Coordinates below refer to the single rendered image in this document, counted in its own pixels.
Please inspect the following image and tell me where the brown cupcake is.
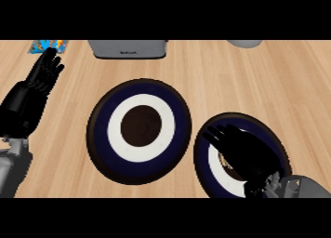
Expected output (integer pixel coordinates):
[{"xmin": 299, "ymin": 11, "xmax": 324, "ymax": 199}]
[{"xmin": 218, "ymin": 152, "xmax": 232, "ymax": 173}]

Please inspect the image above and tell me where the grey appliance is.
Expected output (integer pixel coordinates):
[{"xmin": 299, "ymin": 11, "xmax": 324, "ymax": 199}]
[{"xmin": 86, "ymin": 40, "xmax": 167, "ymax": 60}]

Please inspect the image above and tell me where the large navy white ringed plate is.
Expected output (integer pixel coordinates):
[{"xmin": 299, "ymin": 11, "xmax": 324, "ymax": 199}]
[{"xmin": 85, "ymin": 78, "xmax": 193, "ymax": 186}]

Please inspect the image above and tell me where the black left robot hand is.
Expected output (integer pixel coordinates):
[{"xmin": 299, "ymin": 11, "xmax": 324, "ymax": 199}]
[{"xmin": 0, "ymin": 46, "xmax": 66, "ymax": 139}]

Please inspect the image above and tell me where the blue orange packet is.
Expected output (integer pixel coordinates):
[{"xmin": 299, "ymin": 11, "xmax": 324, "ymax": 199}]
[{"xmin": 27, "ymin": 40, "xmax": 69, "ymax": 55}]

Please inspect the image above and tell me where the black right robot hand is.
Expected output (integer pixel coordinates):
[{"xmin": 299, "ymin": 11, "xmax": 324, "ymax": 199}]
[{"xmin": 200, "ymin": 124, "xmax": 284, "ymax": 199}]

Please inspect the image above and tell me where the small navy white ringed plate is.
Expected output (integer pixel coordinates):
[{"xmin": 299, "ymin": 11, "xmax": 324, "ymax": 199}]
[{"xmin": 191, "ymin": 112, "xmax": 293, "ymax": 199}]

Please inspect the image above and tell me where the grey round object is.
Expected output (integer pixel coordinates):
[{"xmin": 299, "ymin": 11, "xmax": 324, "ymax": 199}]
[{"xmin": 225, "ymin": 40, "xmax": 262, "ymax": 49}]

